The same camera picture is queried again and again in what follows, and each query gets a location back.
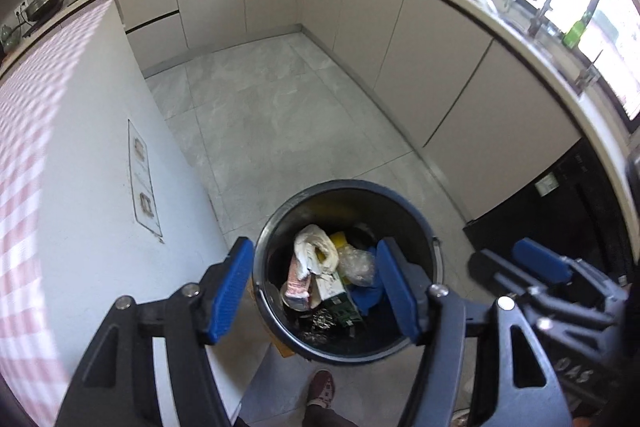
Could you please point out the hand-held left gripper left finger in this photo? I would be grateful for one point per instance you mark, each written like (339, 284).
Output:
(230, 292)

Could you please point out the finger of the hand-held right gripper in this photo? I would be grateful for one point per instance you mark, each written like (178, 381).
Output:
(542, 262)
(500, 272)

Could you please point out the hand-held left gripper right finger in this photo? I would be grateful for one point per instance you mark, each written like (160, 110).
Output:
(397, 292)

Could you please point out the blue cloth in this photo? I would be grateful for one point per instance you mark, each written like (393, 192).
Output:
(367, 297)

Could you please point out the clear plastic bag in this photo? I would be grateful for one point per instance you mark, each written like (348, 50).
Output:
(357, 264)

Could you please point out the green circuit board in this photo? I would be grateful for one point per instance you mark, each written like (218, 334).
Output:
(345, 313)

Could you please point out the green and white box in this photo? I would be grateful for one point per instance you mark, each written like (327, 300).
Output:
(330, 289)

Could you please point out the pink patterned carton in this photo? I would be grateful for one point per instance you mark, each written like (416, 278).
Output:
(297, 287)

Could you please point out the yellow cloth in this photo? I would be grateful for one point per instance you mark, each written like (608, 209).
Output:
(339, 241)

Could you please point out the steel wool scrubber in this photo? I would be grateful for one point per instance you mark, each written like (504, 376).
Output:
(320, 324)

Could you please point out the white cloth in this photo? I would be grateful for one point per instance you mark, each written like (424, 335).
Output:
(312, 247)

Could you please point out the black round trash bin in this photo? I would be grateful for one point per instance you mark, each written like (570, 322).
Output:
(320, 202)

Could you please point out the black built-in appliance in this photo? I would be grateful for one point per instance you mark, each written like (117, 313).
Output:
(550, 207)

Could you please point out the red sneaker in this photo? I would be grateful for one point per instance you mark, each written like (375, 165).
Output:
(320, 387)

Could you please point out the island socket panel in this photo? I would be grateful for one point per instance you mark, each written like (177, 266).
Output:
(145, 182)

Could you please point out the white kitchen island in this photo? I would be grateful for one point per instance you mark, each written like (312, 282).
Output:
(100, 187)

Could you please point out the green bottle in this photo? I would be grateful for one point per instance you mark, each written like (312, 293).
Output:
(576, 32)

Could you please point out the steel kitchen faucet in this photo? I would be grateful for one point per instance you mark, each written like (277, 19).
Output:
(542, 7)

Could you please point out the beige base cabinets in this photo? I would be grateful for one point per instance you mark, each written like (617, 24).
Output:
(350, 17)

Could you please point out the green gourd vase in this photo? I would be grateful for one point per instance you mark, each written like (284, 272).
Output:
(7, 38)

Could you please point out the black lidded pot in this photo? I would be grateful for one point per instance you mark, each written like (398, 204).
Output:
(45, 2)

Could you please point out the white wall socket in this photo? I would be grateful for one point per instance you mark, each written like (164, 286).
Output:
(21, 8)

